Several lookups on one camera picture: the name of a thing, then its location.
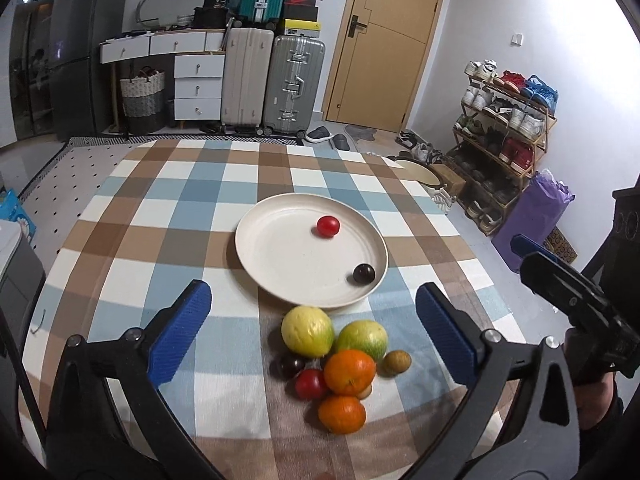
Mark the red tomato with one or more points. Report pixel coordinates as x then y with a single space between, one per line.
328 226
310 385

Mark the orange tangerine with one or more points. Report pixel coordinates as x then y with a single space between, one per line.
342 414
349 372

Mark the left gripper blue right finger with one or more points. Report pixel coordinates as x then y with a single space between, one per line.
454 334

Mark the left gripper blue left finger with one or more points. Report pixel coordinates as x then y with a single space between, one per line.
172 330

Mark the woven laundry basket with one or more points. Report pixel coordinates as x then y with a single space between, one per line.
143 100

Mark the dark plum in plate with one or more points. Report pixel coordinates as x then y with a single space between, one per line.
364 274

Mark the yellow-green round fruit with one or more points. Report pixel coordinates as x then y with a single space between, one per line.
308 331

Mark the checkered tablecloth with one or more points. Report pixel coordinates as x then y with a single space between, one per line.
173 220

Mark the brown kiwi fruit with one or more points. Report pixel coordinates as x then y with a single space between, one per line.
396 362

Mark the silver suitcase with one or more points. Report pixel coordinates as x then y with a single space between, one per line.
292 85

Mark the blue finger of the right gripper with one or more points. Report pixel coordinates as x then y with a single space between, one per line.
523 246

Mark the right hand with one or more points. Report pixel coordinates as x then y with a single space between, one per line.
598 404

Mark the green round fruit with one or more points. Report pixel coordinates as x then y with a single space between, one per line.
364 335

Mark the white perforated mat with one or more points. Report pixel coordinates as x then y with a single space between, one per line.
57 198

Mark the red tomato in plate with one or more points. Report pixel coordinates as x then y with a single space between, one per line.
328 226

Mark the wooden shoe rack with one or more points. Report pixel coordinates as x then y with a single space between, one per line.
501 136

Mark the stack of shoe boxes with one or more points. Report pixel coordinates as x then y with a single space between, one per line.
300 18

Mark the dark plum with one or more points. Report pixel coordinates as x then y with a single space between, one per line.
364 274
290 364

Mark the purple bag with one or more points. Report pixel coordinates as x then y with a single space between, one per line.
535 215

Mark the beige suitcase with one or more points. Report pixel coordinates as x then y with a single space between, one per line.
246 65

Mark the oval mirror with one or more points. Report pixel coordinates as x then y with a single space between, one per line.
165 14

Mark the white drawer desk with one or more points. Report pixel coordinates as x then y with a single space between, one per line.
197 58

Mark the wooden door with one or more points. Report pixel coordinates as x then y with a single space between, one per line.
379 61

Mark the cream round plate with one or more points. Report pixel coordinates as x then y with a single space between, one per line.
280 249

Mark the black refrigerator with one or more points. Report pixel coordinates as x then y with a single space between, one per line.
80 85

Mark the small tan longan fruit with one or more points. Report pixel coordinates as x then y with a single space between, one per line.
364 393

